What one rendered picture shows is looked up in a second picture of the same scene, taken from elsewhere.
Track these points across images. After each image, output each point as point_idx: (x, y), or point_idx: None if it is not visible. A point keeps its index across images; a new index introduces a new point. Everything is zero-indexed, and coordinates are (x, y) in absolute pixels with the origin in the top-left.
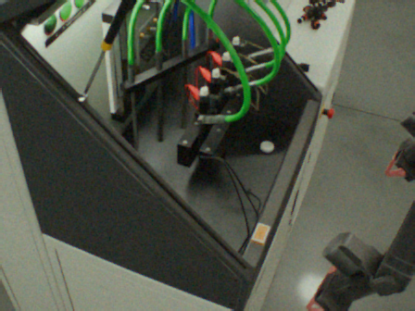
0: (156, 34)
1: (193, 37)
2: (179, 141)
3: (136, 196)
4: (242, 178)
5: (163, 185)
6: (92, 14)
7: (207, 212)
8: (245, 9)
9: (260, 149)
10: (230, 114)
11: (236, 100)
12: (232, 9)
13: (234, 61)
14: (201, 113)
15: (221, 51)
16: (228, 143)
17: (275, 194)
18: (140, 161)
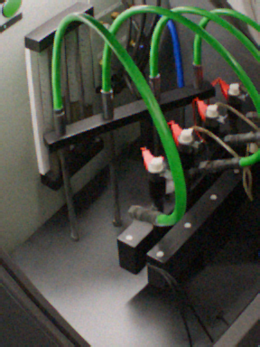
0: (135, 60)
1: (180, 73)
2: (120, 235)
3: (9, 306)
4: (218, 295)
5: (37, 303)
6: (7, 39)
7: (151, 337)
8: (217, 51)
9: (259, 255)
10: (214, 201)
11: (231, 179)
12: (234, 44)
13: (159, 133)
14: (153, 198)
15: (225, 99)
16: (208, 245)
17: (236, 328)
18: (6, 264)
